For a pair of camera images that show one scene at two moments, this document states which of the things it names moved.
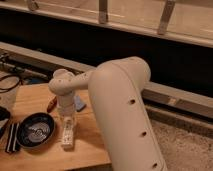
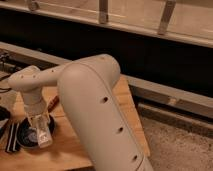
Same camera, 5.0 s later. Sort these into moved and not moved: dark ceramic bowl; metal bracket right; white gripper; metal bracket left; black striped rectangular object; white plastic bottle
Moved: white plastic bottle; white gripper
Not moved: dark ceramic bowl; metal bracket right; metal bracket left; black striped rectangular object
